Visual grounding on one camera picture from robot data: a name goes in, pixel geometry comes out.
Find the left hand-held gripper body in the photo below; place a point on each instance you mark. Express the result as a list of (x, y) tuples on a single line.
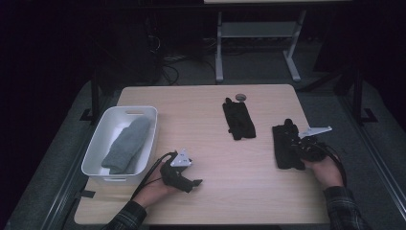
[(174, 172)]

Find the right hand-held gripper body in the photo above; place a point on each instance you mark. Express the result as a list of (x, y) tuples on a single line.
[(314, 148)]

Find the black sock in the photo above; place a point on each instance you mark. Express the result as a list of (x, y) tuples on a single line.
[(239, 121), (284, 147)]

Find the white plastic storage bin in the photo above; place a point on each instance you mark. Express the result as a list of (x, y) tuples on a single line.
[(99, 143)]

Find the person's left hand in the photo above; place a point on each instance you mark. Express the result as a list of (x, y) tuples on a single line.
[(153, 188)]

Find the person's right hand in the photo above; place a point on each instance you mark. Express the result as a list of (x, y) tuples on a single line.
[(327, 174)]

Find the round grey table grommet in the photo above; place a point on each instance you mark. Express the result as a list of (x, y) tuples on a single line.
[(240, 96)]

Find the black upright post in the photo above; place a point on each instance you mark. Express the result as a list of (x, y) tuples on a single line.
[(94, 96), (358, 96)]

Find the grey metal table frame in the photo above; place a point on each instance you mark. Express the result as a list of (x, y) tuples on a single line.
[(255, 30)]

